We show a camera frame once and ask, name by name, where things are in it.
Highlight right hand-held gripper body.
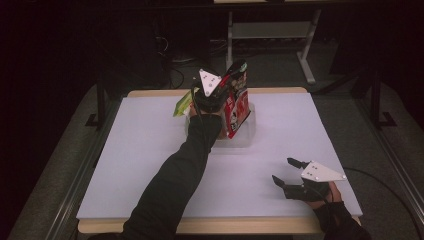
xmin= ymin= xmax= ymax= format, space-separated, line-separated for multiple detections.
xmin=282 ymin=160 xmax=348 ymax=203

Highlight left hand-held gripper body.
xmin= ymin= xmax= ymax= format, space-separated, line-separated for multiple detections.
xmin=192 ymin=68 xmax=232 ymax=114

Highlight white and green food packet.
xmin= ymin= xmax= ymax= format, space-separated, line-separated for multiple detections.
xmin=172 ymin=87 xmax=201 ymax=118

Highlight red and black food packet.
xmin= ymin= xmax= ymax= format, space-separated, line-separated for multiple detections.
xmin=221 ymin=59 xmax=253 ymax=140

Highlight clear plastic container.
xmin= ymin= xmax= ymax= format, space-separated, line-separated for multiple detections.
xmin=184 ymin=100 xmax=258 ymax=150

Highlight person's left hand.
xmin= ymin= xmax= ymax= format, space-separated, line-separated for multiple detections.
xmin=187 ymin=102 xmax=228 ymax=120

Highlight person's right hand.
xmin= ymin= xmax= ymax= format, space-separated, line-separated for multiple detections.
xmin=312 ymin=180 xmax=345 ymax=212

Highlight white metal stand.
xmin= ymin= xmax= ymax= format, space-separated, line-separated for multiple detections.
xmin=225 ymin=9 xmax=323 ymax=87

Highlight white table mat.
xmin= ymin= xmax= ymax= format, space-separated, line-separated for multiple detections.
xmin=76 ymin=92 xmax=364 ymax=221

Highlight black metal stand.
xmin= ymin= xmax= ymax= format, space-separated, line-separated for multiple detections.
xmin=84 ymin=74 xmax=112 ymax=132
xmin=364 ymin=64 xmax=398 ymax=131

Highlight black floor cables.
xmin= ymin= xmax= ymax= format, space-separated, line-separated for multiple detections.
xmin=155 ymin=35 xmax=228 ymax=88

